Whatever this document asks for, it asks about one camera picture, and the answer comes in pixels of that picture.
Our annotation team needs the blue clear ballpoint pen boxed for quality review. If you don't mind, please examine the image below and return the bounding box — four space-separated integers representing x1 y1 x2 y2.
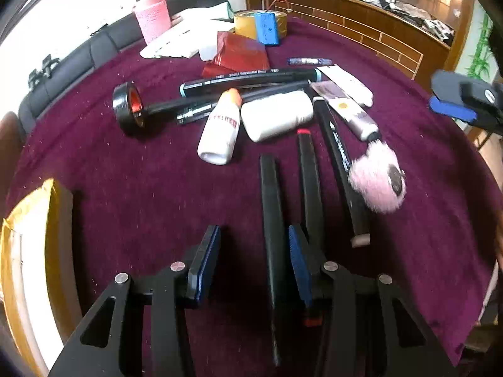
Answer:
288 57 333 66

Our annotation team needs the pink knitted bottle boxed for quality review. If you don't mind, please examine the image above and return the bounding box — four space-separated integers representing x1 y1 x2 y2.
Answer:
133 0 172 44

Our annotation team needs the black electrical tape roll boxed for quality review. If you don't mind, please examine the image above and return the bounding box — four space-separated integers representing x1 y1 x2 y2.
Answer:
112 82 146 136

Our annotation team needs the blue battery pack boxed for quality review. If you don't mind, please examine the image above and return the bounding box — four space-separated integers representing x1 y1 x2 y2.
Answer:
253 11 280 46

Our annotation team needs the white bottle orange cap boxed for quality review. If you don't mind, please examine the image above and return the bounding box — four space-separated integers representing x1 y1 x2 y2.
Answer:
197 88 242 165

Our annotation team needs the black marker red end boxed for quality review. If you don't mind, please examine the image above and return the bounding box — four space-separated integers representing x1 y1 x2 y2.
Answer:
297 128 323 327

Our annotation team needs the white cylindrical container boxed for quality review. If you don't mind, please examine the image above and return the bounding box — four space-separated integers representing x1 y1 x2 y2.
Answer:
240 90 314 142

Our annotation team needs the black leather car seat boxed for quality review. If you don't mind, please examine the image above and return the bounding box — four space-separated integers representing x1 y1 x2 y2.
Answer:
18 0 230 136

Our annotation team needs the gold-lined white tray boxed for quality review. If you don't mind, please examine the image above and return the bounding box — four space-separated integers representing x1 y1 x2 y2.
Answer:
1 178 83 376

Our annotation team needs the white papers and notebook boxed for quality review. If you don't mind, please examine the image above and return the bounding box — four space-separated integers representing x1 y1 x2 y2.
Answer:
140 2 235 61

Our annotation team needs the wooden cabinet counter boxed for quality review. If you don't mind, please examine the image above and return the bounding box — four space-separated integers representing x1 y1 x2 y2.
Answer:
246 0 475 90

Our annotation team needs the pink-grey cosmetic tube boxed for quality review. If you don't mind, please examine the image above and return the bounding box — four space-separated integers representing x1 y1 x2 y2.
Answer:
310 81 381 142

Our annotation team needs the long black teal-tipped marker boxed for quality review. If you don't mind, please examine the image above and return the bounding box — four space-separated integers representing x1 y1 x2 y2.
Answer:
179 68 322 97

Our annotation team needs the maroon velvet tablecloth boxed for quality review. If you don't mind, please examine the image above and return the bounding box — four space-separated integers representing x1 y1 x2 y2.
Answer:
7 19 502 376

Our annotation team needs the brown chair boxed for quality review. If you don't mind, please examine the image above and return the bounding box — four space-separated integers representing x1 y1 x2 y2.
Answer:
0 112 25 218

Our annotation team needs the pink fluffy pompom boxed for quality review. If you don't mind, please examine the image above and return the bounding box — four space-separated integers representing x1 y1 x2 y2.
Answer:
348 132 406 214

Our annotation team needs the white cosmetic tube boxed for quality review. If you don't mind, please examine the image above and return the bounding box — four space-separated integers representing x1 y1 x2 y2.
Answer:
317 65 373 108

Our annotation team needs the black marker white print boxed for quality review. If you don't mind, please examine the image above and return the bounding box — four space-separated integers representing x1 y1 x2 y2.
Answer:
313 96 371 248

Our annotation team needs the red foil packet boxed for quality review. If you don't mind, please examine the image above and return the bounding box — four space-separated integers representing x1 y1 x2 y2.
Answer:
201 32 270 78

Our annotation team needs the plain black marker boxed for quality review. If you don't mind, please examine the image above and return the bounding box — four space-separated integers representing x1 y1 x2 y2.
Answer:
259 154 285 367

